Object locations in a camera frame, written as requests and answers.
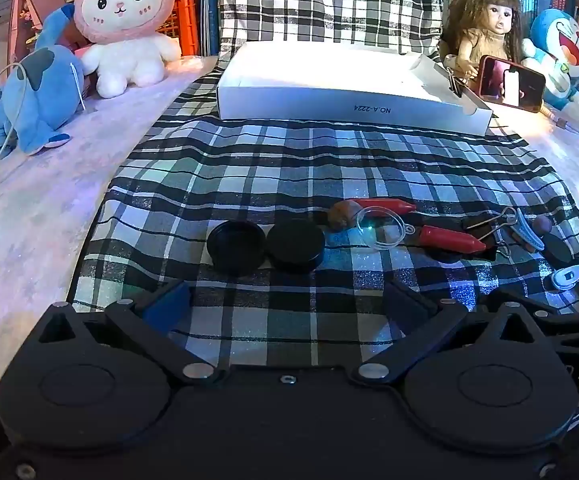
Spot phone charging cable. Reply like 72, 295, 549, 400
542, 102, 579, 146

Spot white cardboard box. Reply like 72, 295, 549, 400
216, 40, 493, 137

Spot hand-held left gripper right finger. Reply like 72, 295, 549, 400
352, 280, 554, 386

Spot red smartphone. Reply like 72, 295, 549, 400
477, 55, 546, 113

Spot large brown nut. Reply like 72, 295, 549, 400
327, 200, 365, 233

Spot blue spotted plush toy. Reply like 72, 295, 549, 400
0, 4, 86, 157

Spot pink box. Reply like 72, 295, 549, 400
7, 0, 95, 98

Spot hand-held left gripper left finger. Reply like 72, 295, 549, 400
34, 280, 220, 387

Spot brown-haired doll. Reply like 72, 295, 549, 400
439, 0, 523, 96

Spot blue white cat plush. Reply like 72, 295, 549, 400
522, 8, 579, 111

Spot black binder clip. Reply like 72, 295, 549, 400
462, 206, 519, 261
444, 57, 470, 98

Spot black round lid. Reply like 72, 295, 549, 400
206, 221, 267, 277
266, 220, 326, 275

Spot pink white rabbit plush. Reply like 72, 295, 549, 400
73, 0, 183, 99

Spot upright blue folders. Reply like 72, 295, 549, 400
198, 0, 221, 57

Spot pink white bedsheet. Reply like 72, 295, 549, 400
0, 55, 579, 401

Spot clear round plastic dish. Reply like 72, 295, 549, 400
354, 209, 415, 251

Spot blue hair clip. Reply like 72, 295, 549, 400
507, 208, 546, 252

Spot red plastic crate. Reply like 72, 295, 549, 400
157, 0, 200, 58

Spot white cable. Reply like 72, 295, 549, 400
0, 60, 88, 206

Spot black white plaid cloth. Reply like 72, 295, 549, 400
67, 0, 579, 426

